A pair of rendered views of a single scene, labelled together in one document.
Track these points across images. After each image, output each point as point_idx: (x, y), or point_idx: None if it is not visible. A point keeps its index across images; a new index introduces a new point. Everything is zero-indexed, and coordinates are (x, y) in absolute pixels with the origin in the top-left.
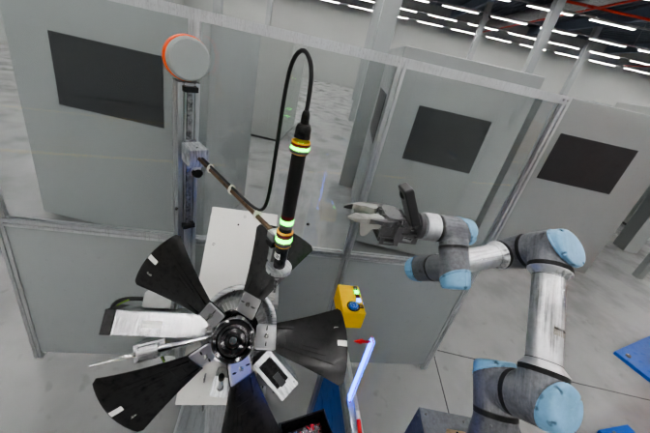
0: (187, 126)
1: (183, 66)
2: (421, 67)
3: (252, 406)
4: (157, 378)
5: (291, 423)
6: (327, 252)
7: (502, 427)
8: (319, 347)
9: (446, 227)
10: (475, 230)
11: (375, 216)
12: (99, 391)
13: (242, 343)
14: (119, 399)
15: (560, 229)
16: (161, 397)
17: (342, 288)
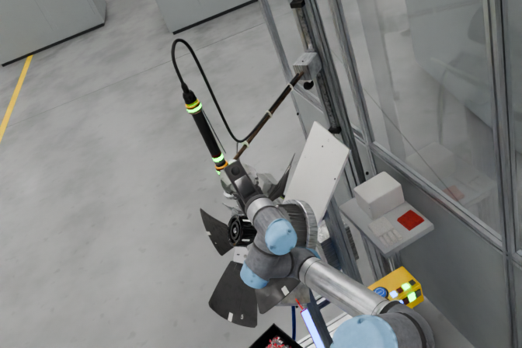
0: (305, 36)
1: None
2: None
3: (244, 286)
4: (217, 227)
5: (282, 333)
6: (481, 232)
7: None
8: (270, 279)
9: (254, 220)
10: (269, 239)
11: (227, 179)
12: (201, 216)
13: (236, 235)
14: (207, 227)
15: (363, 320)
16: (224, 242)
17: (399, 272)
